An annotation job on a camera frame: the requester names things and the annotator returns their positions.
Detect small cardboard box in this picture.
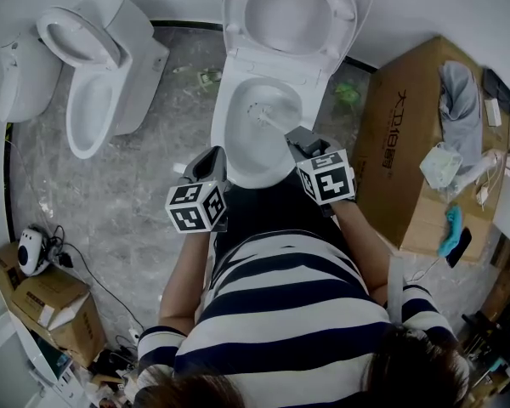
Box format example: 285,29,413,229
0,241,27,291

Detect open cardboard box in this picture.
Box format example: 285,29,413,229
10,265,108,368

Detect black cable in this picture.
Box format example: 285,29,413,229
46,225,146,339

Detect blue cloth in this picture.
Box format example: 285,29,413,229
436,204,463,258

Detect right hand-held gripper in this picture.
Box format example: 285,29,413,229
284,126,358,217

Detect white round device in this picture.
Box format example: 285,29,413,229
16,225,53,277

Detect grey shoulder strap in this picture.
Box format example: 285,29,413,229
386,255,405,327

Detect small floor sticker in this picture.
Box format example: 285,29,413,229
197,69,222,87

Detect pale green plastic packet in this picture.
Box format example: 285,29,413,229
419,141,464,191

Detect white handheld device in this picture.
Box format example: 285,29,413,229
470,149,507,183

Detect white toilet bowl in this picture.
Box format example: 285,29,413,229
210,0,374,190

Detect person's right forearm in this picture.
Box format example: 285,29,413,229
334,201,393,299

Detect small white box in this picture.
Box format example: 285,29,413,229
484,98,503,128

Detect green floor litter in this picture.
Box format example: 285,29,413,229
333,81,362,104

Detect grey cloth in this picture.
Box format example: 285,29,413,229
438,60,485,174

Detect striped shirt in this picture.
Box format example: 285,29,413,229
135,229,471,408

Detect white toilet brush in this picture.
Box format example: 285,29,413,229
246,101,299,138

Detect large cardboard box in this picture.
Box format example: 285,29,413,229
351,35,510,264

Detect black phone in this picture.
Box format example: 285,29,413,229
445,226,473,269

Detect black trousers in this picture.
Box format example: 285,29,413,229
213,179,346,271

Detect white toilet with raised seat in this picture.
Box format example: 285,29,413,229
36,0,171,160

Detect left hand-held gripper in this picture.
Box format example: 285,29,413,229
165,145,230,233

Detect person's left forearm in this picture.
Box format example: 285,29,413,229
158,226,216,335

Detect black flat item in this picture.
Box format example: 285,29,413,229
482,68,510,102

